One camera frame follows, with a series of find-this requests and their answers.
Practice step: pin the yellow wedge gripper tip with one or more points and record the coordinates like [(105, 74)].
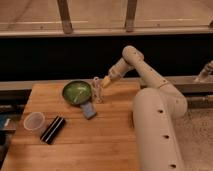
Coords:
[(106, 82)]

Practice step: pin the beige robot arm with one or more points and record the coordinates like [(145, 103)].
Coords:
[(153, 109)]

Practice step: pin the clear plastic bottle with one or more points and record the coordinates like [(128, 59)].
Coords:
[(97, 90)]

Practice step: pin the green bowl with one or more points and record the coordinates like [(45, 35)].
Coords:
[(77, 92)]

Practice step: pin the blue sponge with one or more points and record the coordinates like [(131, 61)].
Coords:
[(88, 110)]

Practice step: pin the wooden table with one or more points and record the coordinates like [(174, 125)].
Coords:
[(103, 143)]

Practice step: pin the clear plastic cup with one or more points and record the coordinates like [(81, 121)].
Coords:
[(35, 122)]

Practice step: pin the right metal post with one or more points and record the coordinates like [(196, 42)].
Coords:
[(130, 15)]

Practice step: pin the metal post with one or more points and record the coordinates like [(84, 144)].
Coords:
[(130, 15), (65, 16)]

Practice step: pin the left metal post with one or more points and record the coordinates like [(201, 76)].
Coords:
[(65, 16)]

